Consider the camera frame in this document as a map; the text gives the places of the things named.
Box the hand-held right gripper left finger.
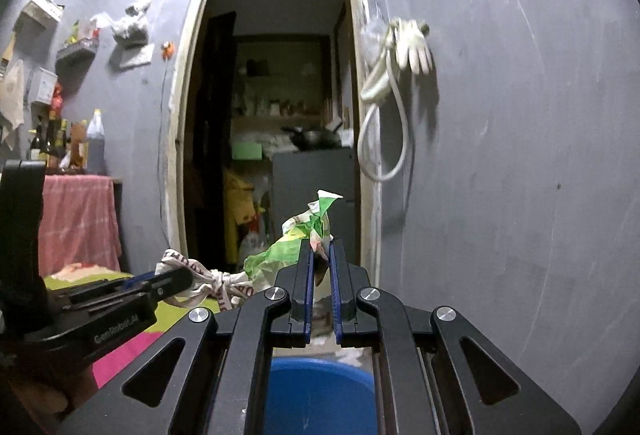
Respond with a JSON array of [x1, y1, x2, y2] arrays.
[[57, 237, 317, 435]]

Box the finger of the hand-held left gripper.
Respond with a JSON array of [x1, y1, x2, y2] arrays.
[[50, 272, 160, 298], [64, 268, 195, 316]]

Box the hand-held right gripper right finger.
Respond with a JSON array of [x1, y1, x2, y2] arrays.
[[329, 239, 583, 435]]

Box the green white plastic wrapper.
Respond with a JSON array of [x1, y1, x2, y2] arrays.
[[243, 189, 346, 293]]

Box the white red printed wrapper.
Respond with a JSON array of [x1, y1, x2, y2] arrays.
[[155, 249, 256, 311]]

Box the blue plastic bucket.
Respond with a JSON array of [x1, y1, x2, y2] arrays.
[[265, 357, 376, 435]]

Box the multicoloured blanket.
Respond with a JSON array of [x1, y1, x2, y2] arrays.
[[42, 262, 221, 388]]

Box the pink checked cloth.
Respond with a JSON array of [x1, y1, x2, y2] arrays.
[[39, 175, 121, 278]]

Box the white printed sack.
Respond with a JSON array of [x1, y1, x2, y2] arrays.
[[239, 232, 271, 273]]

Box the dark glass bottle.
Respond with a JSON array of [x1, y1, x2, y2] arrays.
[[30, 115, 48, 162]]

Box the brown cardboard box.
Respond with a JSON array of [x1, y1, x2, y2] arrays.
[[70, 122, 88, 168]]

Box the yellow bag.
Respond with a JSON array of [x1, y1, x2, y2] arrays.
[[222, 168, 256, 261]]

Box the large dark liquid jug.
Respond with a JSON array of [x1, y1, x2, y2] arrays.
[[86, 109, 107, 176]]

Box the grey cabinet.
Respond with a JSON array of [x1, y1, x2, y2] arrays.
[[271, 146, 362, 276]]

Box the beige hanging cloth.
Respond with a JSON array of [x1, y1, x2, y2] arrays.
[[0, 60, 26, 151]]

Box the dark wooden door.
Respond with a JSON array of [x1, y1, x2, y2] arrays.
[[192, 10, 236, 266]]

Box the green box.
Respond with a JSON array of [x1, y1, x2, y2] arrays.
[[231, 142, 264, 161]]

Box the black pan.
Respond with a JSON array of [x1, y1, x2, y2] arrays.
[[281, 125, 343, 151]]

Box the wooden shelf unit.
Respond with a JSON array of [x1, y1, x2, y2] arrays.
[[232, 35, 333, 121]]

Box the white plastic bag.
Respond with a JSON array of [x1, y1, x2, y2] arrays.
[[90, 0, 153, 47]]

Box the white gloves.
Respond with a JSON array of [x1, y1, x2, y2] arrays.
[[395, 18, 435, 76]]

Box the clear plastic bag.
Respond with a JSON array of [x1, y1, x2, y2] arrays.
[[361, 18, 388, 66]]

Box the white wall box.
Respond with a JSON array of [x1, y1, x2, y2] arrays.
[[30, 68, 58, 105]]

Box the grey wall shelf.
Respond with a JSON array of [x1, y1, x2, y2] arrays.
[[55, 38, 100, 76]]

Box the pale wooden door frame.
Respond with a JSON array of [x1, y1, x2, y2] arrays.
[[165, 0, 383, 286]]

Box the white wall basket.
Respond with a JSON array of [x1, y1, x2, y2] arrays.
[[22, 0, 65, 28]]

